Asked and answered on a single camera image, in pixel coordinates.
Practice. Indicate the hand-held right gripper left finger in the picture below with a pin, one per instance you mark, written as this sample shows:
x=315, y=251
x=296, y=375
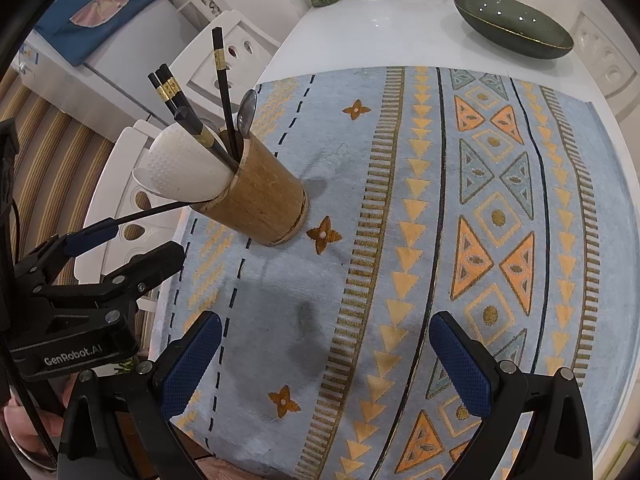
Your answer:
x=192, y=365

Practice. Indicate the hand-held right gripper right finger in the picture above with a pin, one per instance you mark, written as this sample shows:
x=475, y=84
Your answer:
x=460, y=365

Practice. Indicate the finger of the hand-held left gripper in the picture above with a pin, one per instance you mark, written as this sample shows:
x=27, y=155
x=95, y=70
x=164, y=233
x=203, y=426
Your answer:
x=92, y=237
x=150, y=265

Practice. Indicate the white serving spoon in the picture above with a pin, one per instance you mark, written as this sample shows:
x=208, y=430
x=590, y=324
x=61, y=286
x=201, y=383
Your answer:
x=145, y=177

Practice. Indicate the white dotted rice paddle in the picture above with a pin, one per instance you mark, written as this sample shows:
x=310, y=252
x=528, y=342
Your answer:
x=185, y=165

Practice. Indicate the wooden utensil holder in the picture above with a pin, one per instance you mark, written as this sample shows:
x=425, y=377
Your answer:
x=260, y=195

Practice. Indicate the metal spoon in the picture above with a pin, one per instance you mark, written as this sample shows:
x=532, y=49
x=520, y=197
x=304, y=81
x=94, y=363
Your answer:
x=247, y=107

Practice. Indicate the person's left hand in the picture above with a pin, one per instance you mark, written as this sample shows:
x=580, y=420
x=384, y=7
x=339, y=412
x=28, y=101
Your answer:
x=25, y=435

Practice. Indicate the white chair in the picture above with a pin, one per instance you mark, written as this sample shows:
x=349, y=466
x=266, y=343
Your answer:
x=200, y=60
x=125, y=145
x=585, y=35

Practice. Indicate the patterned blue table mat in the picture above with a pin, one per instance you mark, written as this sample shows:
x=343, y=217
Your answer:
x=450, y=160

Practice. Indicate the blue cloth cover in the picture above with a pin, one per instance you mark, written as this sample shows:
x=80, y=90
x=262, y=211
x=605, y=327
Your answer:
x=60, y=30

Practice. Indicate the dark green bowl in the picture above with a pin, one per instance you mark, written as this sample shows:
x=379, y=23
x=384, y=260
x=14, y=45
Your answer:
x=515, y=27

